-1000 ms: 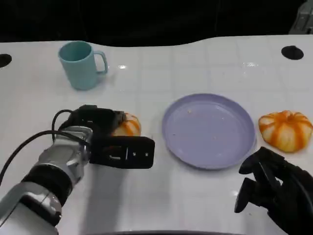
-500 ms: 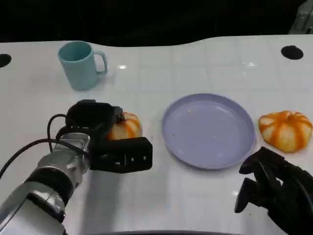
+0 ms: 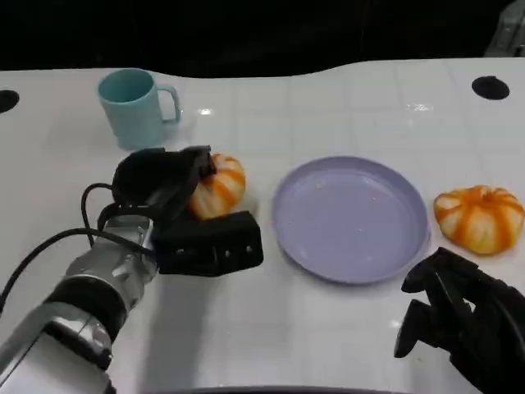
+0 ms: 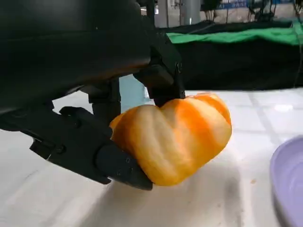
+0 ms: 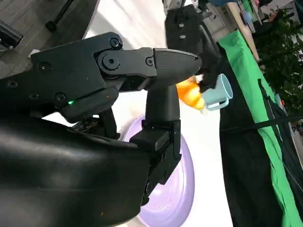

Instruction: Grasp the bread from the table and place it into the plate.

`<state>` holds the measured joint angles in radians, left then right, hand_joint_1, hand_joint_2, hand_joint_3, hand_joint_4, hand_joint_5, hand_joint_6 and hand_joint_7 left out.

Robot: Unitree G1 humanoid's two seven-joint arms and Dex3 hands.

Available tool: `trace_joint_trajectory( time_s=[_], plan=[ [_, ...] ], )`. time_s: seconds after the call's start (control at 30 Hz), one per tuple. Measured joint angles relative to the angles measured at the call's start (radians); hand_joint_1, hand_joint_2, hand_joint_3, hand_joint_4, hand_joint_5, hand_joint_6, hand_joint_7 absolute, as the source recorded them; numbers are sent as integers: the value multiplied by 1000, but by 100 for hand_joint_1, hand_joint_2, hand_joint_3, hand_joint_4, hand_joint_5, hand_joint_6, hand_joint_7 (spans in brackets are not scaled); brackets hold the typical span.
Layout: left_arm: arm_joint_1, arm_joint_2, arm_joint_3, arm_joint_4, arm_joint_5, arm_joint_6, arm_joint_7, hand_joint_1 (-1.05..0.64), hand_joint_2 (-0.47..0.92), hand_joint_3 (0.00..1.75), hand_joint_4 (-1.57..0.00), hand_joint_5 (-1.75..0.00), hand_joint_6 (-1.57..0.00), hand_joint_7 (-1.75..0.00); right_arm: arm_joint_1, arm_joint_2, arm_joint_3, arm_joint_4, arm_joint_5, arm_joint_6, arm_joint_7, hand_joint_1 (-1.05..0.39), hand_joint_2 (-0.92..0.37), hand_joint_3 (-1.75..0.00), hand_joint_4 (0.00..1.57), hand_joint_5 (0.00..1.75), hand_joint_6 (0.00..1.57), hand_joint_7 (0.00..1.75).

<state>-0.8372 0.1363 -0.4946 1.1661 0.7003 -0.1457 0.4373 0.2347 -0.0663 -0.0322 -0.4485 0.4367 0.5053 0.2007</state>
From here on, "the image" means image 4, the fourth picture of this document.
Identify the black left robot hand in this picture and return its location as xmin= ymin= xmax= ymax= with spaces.
xmin=0 ymin=0 xmax=187 ymax=191

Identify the orange white toy bread roll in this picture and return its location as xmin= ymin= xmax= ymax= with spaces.
xmin=110 ymin=93 xmax=232 ymax=187

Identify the grey background pillar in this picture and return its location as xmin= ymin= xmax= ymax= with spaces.
xmin=183 ymin=0 xmax=201 ymax=24

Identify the green cloth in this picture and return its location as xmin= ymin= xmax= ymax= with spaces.
xmin=165 ymin=20 xmax=303 ymax=46

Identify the black drape cloth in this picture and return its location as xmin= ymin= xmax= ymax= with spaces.
xmin=155 ymin=20 xmax=303 ymax=91

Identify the lilac plate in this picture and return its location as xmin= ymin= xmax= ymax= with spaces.
xmin=269 ymin=135 xmax=303 ymax=227

